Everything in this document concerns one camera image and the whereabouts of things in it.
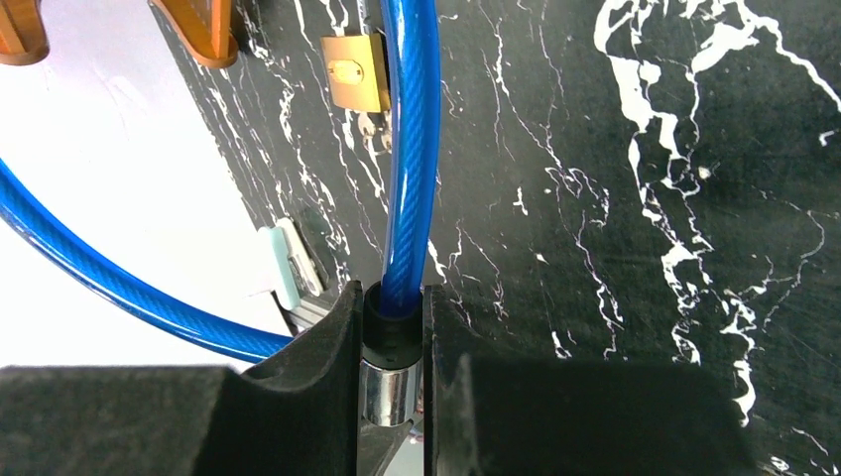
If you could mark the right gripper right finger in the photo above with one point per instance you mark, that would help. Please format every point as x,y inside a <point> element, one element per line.
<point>494,410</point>

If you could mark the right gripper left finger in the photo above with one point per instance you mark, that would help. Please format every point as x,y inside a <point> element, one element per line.
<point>295,413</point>

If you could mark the silver keys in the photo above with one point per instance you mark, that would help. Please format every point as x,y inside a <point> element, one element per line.
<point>376,132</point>

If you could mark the brass padlock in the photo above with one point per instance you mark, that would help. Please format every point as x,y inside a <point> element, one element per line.
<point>357,72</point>

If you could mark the blue cable bike lock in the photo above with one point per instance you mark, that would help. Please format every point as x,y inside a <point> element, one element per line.
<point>391,369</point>

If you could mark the light green small object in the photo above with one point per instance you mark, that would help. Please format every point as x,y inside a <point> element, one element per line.
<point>292,271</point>

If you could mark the orange wooden shelf rack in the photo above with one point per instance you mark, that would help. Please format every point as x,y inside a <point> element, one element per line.
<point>203,27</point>

